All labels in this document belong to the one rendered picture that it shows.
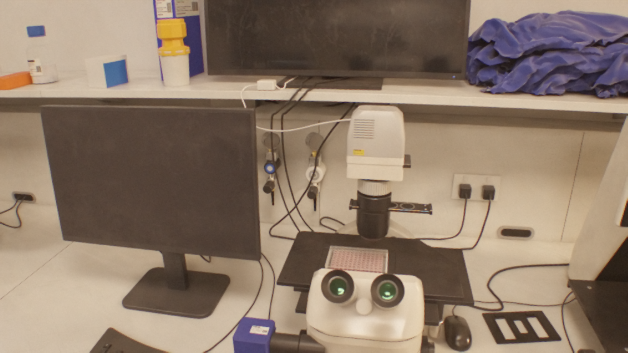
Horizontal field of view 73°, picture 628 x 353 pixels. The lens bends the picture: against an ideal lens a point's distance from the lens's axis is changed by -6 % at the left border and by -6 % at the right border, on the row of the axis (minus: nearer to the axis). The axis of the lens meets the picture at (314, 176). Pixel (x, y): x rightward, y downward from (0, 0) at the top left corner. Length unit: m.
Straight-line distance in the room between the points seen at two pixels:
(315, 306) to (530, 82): 0.78
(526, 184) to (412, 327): 0.86
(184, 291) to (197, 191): 0.35
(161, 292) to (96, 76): 0.64
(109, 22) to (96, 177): 0.78
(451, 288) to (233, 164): 0.52
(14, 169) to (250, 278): 1.15
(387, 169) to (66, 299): 0.94
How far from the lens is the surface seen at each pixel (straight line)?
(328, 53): 1.24
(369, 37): 1.23
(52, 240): 1.73
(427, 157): 1.44
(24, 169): 2.04
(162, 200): 1.08
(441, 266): 1.00
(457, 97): 1.15
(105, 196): 1.16
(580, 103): 1.22
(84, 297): 1.37
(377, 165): 0.83
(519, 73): 1.20
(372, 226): 0.89
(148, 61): 1.73
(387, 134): 0.82
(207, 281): 1.30
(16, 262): 1.65
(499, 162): 1.47
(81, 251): 1.61
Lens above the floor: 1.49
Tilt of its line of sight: 22 degrees down
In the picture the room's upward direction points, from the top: 1 degrees counter-clockwise
